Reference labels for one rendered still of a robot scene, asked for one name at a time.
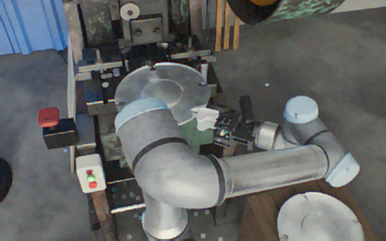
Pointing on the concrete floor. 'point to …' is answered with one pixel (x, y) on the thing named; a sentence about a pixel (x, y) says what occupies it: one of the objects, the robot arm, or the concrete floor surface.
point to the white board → (71, 96)
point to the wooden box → (267, 209)
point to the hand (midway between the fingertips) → (196, 109)
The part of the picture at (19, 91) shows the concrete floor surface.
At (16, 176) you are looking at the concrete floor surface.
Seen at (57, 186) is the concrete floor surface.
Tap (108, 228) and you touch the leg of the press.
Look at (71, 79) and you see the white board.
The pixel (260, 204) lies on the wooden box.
